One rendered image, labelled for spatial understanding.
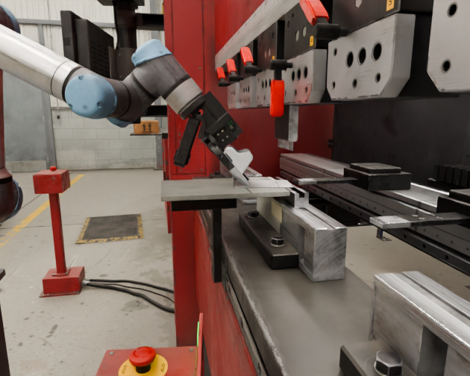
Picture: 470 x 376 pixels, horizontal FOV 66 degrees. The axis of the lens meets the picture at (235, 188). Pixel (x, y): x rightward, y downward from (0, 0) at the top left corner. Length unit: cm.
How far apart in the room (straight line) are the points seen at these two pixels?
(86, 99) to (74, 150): 746
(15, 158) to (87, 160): 134
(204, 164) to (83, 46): 76
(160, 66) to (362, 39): 45
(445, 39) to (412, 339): 29
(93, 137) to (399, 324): 779
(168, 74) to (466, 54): 58
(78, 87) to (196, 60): 102
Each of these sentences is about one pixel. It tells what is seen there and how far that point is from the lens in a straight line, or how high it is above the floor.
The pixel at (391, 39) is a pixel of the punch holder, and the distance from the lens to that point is 42.
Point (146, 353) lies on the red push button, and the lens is 61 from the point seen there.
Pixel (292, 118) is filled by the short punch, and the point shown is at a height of 115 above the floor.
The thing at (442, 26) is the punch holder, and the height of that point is 123.
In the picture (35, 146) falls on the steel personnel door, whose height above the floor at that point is 52.
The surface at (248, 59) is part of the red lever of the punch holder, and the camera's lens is 89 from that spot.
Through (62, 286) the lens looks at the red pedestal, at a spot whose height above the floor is 6.
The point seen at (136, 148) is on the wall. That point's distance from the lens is 799.
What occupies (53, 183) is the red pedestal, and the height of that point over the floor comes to 74.
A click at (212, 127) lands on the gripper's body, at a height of 113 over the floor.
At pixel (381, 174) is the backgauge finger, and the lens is 89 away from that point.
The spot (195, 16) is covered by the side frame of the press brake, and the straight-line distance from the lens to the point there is 170.
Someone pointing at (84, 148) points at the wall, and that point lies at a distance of 811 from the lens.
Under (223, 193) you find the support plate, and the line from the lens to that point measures 73.
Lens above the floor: 116
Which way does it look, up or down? 12 degrees down
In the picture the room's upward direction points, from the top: straight up
